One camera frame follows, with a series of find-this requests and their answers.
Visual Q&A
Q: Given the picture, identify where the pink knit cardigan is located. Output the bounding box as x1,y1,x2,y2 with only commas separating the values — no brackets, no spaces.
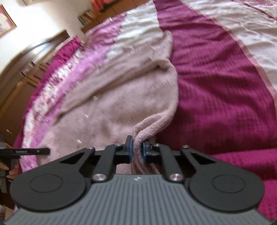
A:
40,30,179,175

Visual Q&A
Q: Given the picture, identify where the magenta pillow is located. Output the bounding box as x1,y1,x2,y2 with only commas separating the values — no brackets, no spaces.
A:
32,36,82,104

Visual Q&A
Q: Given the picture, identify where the wooden cabinet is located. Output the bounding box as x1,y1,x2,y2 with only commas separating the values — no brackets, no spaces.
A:
81,0,152,33

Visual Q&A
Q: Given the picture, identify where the row of books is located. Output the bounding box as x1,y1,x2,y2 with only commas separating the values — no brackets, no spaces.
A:
77,10,94,25

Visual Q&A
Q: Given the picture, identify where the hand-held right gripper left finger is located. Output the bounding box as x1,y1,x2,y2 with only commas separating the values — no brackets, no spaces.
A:
59,135,134,182

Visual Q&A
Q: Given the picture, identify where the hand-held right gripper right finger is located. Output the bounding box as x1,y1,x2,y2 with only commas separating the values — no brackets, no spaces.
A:
140,141,217,183

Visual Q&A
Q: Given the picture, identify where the framed wall picture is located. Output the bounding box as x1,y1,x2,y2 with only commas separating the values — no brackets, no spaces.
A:
0,4,17,38

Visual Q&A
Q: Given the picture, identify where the floral quilt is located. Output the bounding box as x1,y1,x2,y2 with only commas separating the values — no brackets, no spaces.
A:
13,49,87,169

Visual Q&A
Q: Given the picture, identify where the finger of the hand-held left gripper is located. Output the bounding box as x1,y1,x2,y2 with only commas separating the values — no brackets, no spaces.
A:
0,147,51,157

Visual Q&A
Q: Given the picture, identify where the person's left hand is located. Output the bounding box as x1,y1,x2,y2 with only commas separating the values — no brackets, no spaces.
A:
0,162,20,180

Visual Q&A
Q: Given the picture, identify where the wooden headboard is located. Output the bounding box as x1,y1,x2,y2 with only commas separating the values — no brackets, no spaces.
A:
0,30,72,143

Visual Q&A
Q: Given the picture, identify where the striped magenta bedspread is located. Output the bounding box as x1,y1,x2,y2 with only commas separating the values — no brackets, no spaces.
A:
13,0,277,221

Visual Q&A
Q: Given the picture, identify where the orange curtain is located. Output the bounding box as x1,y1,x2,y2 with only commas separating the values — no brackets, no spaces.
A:
91,0,113,9

